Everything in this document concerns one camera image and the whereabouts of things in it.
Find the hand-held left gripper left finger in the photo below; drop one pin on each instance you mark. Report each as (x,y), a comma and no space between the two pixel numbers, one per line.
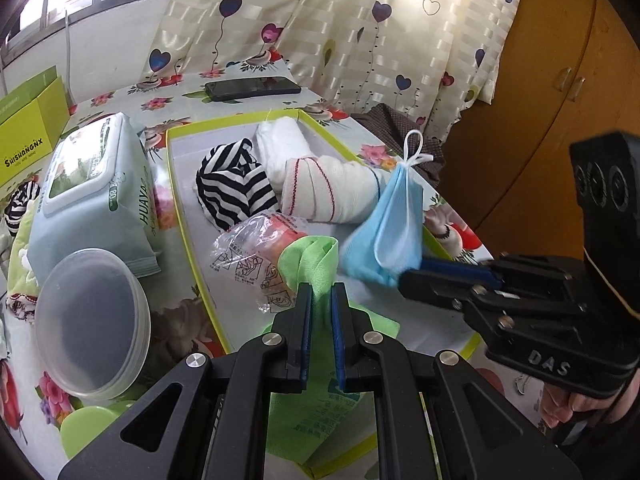
(306,330)

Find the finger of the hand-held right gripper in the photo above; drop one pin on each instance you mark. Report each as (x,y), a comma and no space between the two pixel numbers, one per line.
(435,290)
(460,267)

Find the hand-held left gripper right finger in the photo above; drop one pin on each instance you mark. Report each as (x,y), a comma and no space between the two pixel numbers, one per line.
(340,335)

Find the light green microfiber cloth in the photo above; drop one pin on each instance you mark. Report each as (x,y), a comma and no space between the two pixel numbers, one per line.
(310,260)

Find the blue face mask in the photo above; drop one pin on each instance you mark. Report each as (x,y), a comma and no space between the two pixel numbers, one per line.
(390,230)

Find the clear bag with orange item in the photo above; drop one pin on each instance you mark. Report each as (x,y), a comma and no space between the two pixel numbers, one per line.
(250,255)

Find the white towel red stitching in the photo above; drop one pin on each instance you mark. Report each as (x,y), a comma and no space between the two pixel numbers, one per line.
(330,190)

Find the black white striped sock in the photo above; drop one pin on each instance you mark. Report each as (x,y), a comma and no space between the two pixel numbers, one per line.
(20,205)
(235,185)

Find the lime green shallow box lid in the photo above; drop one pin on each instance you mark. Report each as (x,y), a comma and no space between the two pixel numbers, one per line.
(340,145)

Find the white gauze cloth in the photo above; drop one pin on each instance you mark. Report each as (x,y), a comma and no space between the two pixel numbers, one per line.
(280,142)

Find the green towel white print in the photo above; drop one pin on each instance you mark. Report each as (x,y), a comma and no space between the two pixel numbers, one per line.
(17,270)

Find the person's right hand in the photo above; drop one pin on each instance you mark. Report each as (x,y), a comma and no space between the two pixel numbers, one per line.
(555,405)

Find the brown checked cloth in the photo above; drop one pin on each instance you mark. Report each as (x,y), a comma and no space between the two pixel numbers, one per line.
(390,125)

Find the clear plastic jar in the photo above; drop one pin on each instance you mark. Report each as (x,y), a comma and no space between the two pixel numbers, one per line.
(90,325)

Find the wooden cabinet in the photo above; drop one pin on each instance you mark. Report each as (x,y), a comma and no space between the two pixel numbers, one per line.
(550,60)

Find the light green jar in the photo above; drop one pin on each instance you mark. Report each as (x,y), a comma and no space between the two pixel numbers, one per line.
(95,430)

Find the black smartphone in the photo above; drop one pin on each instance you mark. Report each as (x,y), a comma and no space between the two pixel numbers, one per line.
(250,88)

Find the pale blue wet wipes pack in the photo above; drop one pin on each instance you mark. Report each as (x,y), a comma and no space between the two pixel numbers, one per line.
(90,200)

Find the heart print curtain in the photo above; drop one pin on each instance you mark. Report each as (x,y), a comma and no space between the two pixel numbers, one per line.
(325,25)

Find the lime green cardboard box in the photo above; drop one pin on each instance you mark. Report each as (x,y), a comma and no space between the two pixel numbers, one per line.
(25,130)

